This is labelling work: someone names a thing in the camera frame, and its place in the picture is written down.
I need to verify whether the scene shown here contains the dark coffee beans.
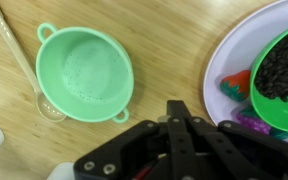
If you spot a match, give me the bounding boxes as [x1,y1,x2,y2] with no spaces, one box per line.
[253,29,288,103]

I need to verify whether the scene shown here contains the light green colander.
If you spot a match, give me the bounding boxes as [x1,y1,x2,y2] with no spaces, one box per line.
[35,22,135,124]

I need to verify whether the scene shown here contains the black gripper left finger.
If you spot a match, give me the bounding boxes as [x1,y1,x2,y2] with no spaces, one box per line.
[73,100,182,180]

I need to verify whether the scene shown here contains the purple toy grapes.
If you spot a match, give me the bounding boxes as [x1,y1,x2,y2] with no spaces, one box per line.
[235,104,288,141]

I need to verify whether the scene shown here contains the pale lavender plate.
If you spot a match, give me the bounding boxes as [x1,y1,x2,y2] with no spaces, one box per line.
[202,0,288,146]

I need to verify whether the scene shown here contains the white rounded object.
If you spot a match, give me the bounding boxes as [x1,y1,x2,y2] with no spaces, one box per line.
[46,161,77,180]

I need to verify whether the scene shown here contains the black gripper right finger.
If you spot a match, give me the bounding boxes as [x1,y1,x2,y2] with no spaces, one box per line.
[177,100,288,180]

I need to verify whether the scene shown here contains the beige wooden spoon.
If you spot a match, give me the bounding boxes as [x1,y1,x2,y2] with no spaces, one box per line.
[0,0,68,123]

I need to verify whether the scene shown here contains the red toy strawberry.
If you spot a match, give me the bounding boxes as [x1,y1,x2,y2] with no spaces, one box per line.
[219,69,252,103]

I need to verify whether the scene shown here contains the green plastic bowl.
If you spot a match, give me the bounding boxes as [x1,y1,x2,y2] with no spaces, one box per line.
[249,21,288,134]

